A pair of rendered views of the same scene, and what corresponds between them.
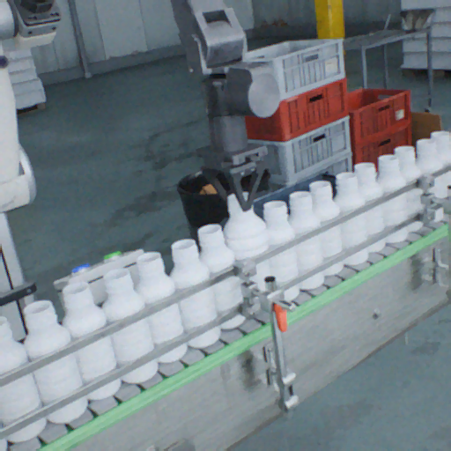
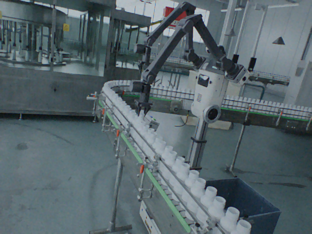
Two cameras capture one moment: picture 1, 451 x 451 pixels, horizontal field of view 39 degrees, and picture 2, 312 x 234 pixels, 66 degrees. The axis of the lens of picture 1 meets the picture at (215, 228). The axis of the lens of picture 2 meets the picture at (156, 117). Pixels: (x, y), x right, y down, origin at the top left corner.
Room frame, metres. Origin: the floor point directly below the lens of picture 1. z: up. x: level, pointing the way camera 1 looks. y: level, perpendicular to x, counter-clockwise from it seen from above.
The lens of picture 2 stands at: (1.23, -1.48, 1.62)
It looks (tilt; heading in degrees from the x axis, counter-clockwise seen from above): 16 degrees down; 98
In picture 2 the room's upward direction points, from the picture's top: 10 degrees clockwise
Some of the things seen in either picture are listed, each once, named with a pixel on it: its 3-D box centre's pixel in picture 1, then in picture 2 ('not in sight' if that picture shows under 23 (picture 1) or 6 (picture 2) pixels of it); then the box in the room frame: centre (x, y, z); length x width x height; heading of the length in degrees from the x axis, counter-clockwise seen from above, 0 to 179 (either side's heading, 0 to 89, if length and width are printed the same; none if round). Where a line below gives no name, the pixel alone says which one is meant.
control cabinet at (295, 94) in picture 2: not in sight; (304, 98); (4.10, 5.51, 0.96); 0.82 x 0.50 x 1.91; 16
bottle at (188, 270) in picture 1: (193, 293); (132, 124); (0.87, 0.05, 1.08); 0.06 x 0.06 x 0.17
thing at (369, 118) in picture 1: (358, 115); not in sight; (4.10, -1.06, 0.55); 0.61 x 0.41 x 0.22; 127
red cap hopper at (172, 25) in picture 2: not in sight; (170, 54); (0.17, 6.87, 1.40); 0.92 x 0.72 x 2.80; 16
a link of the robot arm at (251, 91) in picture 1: (237, 72); (140, 82); (0.91, -0.07, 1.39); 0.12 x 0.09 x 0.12; 34
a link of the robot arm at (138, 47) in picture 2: not in sight; (143, 45); (0.78, 0.38, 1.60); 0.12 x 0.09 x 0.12; 35
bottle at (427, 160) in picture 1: (427, 181); (170, 168); (1.20, -0.44, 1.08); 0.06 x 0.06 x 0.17
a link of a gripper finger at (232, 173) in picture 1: (237, 181); (141, 109); (0.93, -0.05, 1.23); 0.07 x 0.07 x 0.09; 34
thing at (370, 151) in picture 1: (360, 148); not in sight; (4.09, -1.05, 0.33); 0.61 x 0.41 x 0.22; 127
